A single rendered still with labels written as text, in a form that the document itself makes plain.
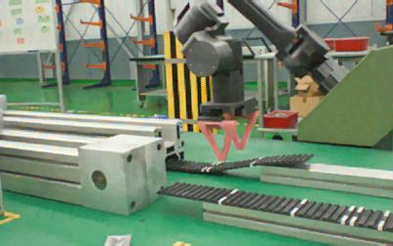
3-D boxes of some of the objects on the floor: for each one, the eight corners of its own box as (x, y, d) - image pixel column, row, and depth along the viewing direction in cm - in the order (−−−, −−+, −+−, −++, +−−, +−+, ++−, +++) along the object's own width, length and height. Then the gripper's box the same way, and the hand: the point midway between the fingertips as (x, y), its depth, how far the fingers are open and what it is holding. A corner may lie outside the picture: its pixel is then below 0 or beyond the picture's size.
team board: (-37, 126, 645) (-59, -20, 610) (-12, 119, 692) (-30, -17, 657) (57, 126, 601) (40, -30, 566) (77, 119, 648) (62, -26, 613)
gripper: (229, 72, 74) (234, 166, 77) (258, 65, 84) (261, 147, 87) (192, 73, 77) (198, 162, 80) (224, 65, 88) (228, 145, 91)
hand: (231, 150), depth 84 cm, fingers open, 8 cm apart
